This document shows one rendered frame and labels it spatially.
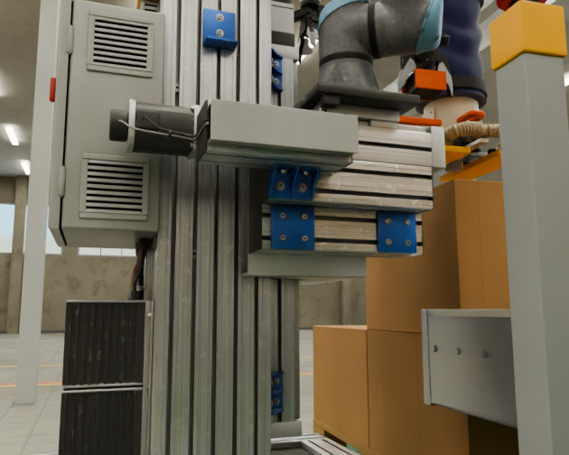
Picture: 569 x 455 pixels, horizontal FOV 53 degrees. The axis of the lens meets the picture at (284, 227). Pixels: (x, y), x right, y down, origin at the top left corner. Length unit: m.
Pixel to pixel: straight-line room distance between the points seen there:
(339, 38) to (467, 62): 0.73
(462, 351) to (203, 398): 0.53
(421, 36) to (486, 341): 0.61
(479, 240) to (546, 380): 0.83
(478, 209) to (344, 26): 0.60
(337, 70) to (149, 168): 0.43
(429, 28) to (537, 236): 0.61
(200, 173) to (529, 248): 0.72
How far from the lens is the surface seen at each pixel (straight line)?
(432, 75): 1.52
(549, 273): 0.75
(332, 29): 1.26
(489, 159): 1.81
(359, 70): 1.22
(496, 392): 1.14
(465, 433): 1.53
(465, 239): 1.51
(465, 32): 1.94
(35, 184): 4.37
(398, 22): 1.24
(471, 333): 1.19
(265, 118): 0.97
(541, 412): 0.76
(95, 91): 1.22
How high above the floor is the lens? 0.61
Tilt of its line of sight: 8 degrees up
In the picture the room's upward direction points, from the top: straight up
